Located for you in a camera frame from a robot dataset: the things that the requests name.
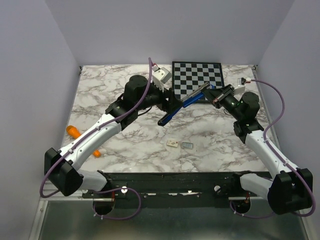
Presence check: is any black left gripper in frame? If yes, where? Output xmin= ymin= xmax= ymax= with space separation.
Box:
xmin=135 ymin=81 xmax=184 ymax=115

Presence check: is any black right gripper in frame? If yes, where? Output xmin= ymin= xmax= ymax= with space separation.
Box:
xmin=201 ymin=83 xmax=244 ymax=121

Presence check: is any blue and black stapler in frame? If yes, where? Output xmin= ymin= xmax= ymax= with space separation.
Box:
xmin=157 ymin=81 xmax=216 ymax=127

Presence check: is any white staple box sleeve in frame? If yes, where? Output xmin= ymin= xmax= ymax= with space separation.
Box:
xmin=166 ymin=140 xmax=179 ymax=148

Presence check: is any staple tray with staples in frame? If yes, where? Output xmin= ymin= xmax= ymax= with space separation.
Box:
xmin=181 ymin=142 xmax=194 ymax=149

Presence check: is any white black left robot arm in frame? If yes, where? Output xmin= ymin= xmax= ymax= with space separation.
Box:
xmin=39 ymin=75 xmax=183 ymax=198

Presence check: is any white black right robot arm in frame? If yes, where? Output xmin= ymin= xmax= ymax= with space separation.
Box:
xmin=202 ymin=84 xmax=316 ymax=217

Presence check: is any black and grey chessboard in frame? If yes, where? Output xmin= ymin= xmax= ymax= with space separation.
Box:
xmin=172 ymin=61 xmax=225 ymax=100

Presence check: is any orange toy microphone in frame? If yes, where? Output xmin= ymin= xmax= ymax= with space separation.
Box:
xmin=65 ymin=125 xmax=101 ymax=158

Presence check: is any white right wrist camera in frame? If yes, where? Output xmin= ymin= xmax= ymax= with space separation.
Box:
xmin=234 ymin=77 xmax=252 ymax=95

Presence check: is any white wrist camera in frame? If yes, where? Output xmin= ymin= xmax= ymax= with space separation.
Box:
xmin=152 ymin=63 xmax=172 ymax=93
xmin=234 ymin=77 xmax=252 ymax=95

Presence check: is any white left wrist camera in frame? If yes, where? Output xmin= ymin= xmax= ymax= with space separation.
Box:
xmin=152 ymin=63 xmax=172 ymax=93

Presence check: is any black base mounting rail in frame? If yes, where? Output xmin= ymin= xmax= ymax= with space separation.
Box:
xmin=79 ymin=171 xmax=276 ymax=210

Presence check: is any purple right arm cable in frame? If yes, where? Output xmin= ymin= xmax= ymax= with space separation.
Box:
xmin=229 ymin=78 xmax=316 ymax=218

